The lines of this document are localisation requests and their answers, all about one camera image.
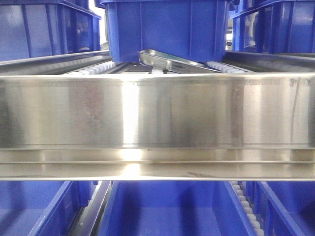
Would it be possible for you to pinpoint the dark blue bin lower middle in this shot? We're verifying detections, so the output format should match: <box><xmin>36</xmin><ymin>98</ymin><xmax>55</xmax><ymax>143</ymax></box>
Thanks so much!
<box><xmin>98</xmin><ymin>180</ymin><xmax>256</xmax><ymax>236</ymax></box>

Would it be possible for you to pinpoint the dark blue bin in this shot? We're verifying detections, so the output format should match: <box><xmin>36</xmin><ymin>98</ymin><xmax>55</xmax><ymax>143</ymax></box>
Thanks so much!
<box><xmin>230</xmin><ymin>0</ymin><xmax>315</xmax><ymax>54</ymax></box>
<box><xmin>95</xmin><ymin>0</ymin><xmax>230</xmax><ymax>62</ymax></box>
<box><xmin>98</xmin><ymin>180</ymin><xmax>256</xmax><ymax>236</ymax></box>
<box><xmin>0</xmin><ymin>0</ymin><xmax>101</xmax><ymax>61</ymax></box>
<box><xmin>245</xmin><ymin>181</ymin><xmax>315</xmax><ymax>236</ymax></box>
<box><xmin>0</xmin><ymin>181</ymin><xmax>98</xmax><ymax>236</ymax></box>

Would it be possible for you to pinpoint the dark blue bin upper middle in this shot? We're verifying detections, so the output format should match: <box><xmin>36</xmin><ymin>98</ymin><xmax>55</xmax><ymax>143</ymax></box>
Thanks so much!
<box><xmin>95</xmin><ymin>0</ymin><xmax>230</xmax><ymax>62</ymax></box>

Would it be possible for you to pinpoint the tilted steel tray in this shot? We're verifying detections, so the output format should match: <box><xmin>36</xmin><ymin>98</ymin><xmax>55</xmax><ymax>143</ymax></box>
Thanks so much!
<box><xmin>138</xmin><ymin>49</ymin><xmax>221</xmax><ymax>74</ymax></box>

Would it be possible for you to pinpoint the white roller track upper left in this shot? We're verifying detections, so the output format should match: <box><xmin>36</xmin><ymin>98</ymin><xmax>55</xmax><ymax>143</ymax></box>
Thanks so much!
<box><xmin>68</xmin><ymin>61</ymin><xmax>115</xmax><ymax>75</ymax></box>

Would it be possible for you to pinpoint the white roller track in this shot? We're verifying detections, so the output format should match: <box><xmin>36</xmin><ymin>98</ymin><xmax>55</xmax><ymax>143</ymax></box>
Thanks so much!
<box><xmin>68</xmin><ymin>61</ymin><xmax>115</xmax><ymax>75</ymax></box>
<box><xmin>230</xmin><ymin>181</ymin><xmax>264</xmax><ymax>236</ymax></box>
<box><xmin>206</xmin><ymin>61</ymin><xmax>249</xmax><ymax>73</ymax></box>

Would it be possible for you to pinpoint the white roller track upper right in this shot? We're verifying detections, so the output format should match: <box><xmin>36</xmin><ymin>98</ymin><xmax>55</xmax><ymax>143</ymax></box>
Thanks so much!
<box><xmin>206</xmin><ymin>61</ymin><xmax>249</xmax><ymax>73</ymax></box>

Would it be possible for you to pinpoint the white roller track lower right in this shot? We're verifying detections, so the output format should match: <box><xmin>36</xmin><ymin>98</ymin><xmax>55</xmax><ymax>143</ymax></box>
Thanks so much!
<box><xmin>230</xmin><ymin>181</ymin><xmax>264</xmax><ymax>236</ymax></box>

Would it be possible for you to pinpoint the dark blue bin lower right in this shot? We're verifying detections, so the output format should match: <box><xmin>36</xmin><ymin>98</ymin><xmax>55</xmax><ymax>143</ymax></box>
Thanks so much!
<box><xmin>245</xmin><ymin>181</ymin><xmax>315</xmax><ymax>236</ymax></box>

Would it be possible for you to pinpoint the dark blue bin upper right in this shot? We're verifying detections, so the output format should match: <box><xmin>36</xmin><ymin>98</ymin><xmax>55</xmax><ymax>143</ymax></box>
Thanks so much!
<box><xmin>230</xmin><ymin>0</ymin><xmax>315</xmax><ymax>54</ymax></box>

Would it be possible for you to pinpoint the dark blue bin upper left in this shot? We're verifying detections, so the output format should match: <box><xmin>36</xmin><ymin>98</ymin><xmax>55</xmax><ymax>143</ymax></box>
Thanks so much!
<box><xmin>0</xmin><ymin>0</ymin><xmax>101</xmax><ymax>61</ymax></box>

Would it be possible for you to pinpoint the dark blue bin lower left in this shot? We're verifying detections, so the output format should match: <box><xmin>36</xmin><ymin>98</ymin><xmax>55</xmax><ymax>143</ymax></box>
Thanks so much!
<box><xmin>0</xmin><ymin>181</ymin><xmax>98</xmax><ymax>236</ymax></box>

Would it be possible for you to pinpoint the stainless steel shelf front rail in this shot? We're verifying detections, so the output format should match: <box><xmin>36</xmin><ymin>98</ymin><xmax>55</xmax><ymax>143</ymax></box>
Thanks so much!
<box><xmin>0</xmin><ymin>73</ymin><xmax>315</xmax><ymax>181</ymax></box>

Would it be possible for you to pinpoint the grey metal divider rail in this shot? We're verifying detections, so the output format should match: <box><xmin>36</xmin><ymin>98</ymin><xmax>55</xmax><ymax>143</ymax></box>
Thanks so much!
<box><xmin>68</xmin><ymin>181</ymin><xmax>112</xmax><ymax>236</ymax></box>

